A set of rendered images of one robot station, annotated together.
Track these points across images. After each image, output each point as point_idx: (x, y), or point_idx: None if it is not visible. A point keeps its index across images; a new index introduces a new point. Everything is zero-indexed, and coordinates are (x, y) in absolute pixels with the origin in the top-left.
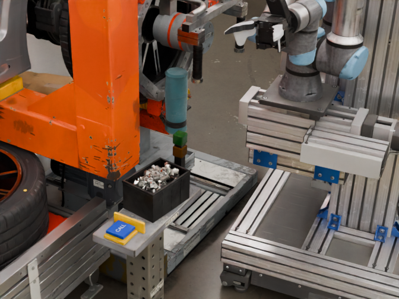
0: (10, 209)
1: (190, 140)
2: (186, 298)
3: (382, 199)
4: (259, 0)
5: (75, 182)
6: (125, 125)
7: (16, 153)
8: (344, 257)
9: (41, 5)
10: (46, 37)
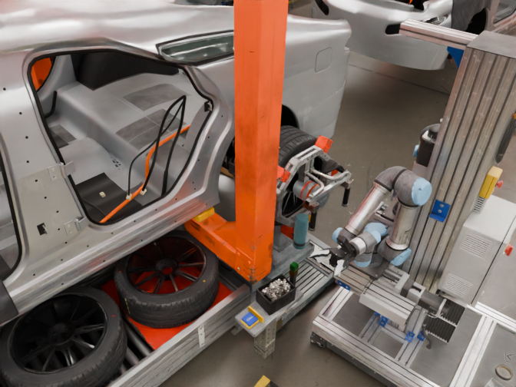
0: (193, 294)
1: (318, 226)
2: (289, 345)
3: (413, 319)
4: (388, 116)
5: None
6: (262, 257)
7: (205, 251)
8: (382, 347)
9: (232, 160)
10: (234, 176)
